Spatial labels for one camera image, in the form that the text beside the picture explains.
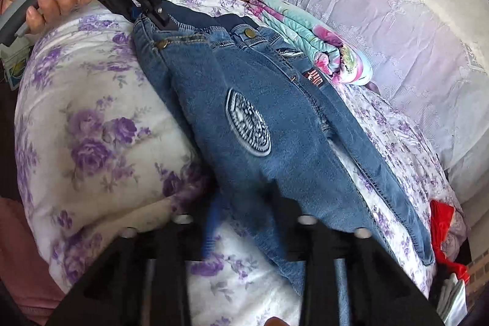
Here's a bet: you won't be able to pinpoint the white grey cloth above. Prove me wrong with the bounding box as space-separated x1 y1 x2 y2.
436 272 469 326

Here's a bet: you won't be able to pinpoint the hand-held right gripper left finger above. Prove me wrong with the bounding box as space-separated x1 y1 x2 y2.
46 192 226 326

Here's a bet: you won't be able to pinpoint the folded teal pink floral blanket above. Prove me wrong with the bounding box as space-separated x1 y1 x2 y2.
244 0 374 86

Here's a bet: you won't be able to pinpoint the brick pattern curtain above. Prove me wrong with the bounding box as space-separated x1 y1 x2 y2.
467 251 489 285

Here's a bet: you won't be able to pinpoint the blue denim pants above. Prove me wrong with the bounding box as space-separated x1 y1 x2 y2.
132 1 437 298

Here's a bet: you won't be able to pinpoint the blue yellow printed box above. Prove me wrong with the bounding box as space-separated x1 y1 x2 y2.
0 43 32 90

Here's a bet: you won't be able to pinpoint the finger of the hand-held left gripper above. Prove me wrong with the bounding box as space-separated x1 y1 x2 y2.
97 0 145 24
143 0 181 31

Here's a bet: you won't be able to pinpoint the red cloth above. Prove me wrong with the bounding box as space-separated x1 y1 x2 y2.
430 199 471 281

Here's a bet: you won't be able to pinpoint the purple floral bed quilt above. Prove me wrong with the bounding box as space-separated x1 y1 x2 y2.
13 0 467 326

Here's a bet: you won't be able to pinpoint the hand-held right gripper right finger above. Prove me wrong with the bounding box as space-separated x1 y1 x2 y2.
263 192 446 326

